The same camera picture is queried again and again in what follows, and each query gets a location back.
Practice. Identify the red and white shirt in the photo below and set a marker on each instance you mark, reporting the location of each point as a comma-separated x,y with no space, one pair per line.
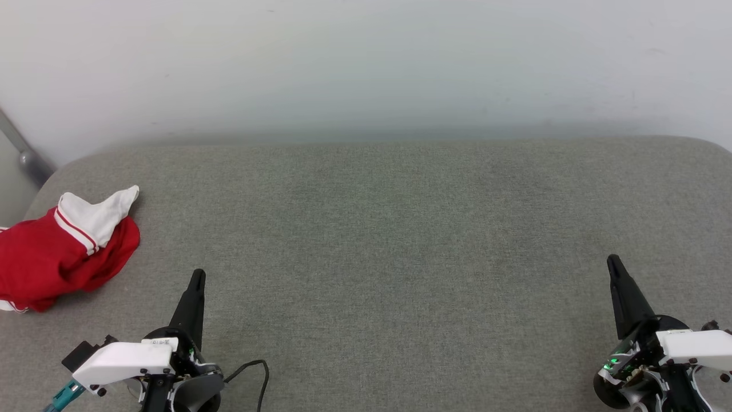
40,257

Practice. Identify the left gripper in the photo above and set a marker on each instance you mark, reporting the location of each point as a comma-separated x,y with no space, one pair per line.
194,389

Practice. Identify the grey metal pole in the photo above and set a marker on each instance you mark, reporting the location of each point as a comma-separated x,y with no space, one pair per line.
28,160

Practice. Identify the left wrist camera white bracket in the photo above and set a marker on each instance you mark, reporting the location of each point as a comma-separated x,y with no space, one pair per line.
120,360

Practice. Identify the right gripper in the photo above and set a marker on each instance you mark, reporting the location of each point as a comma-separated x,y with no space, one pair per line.
629,366

